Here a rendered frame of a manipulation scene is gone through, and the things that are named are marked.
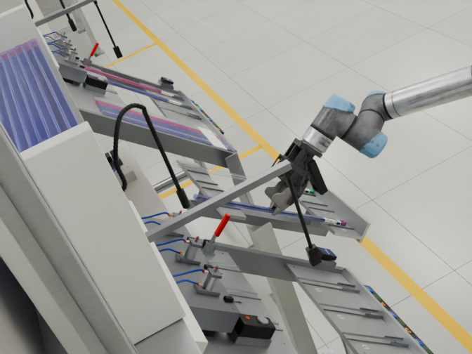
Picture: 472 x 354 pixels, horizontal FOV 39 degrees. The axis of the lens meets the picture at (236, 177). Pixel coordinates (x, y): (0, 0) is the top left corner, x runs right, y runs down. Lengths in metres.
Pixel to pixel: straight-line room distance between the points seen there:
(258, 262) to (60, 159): 1.02
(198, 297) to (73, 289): 0.59
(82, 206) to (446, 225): 2.37
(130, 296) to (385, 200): 2.41
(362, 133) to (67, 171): 1.12
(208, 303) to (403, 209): 1.98
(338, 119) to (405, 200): 1.46
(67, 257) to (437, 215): 2.54
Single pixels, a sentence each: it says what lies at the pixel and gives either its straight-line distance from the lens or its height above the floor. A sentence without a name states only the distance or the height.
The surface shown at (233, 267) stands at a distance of 1.60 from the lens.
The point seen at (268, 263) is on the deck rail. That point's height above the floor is 0.88.
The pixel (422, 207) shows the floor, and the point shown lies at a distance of 3.14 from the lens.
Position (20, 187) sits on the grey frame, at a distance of 0.63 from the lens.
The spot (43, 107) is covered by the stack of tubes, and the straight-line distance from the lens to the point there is 1.01.
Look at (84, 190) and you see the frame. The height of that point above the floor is 1.64.
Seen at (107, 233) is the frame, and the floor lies 1.57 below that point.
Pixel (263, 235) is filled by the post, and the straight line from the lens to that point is 1.97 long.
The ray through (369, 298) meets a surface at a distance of 1.79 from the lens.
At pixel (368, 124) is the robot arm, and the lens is 1.81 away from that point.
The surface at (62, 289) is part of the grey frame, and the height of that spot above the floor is 1.63.
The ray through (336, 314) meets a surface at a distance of 1.64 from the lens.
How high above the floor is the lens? 2.04
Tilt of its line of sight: 34 degrees down
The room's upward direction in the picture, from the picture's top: 21 degrees counter-clockwise
